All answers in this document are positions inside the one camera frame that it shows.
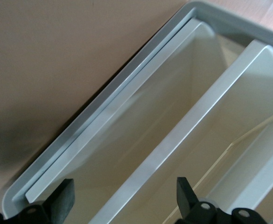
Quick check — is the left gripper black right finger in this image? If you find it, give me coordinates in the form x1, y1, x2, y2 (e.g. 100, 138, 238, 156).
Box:
176, 176, 267, 224

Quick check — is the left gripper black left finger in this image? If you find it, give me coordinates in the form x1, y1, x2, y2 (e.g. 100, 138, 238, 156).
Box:
0, 178, 76, 224

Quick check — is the grey divided plastic tray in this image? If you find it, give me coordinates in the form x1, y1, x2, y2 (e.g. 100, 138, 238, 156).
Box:
1, 0, 273, 221

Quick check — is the white plastic drawer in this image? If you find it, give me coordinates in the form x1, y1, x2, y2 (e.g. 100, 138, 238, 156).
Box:
25, 18, 239, 224
87, 39, 273, 224
208, 126, 273, 224

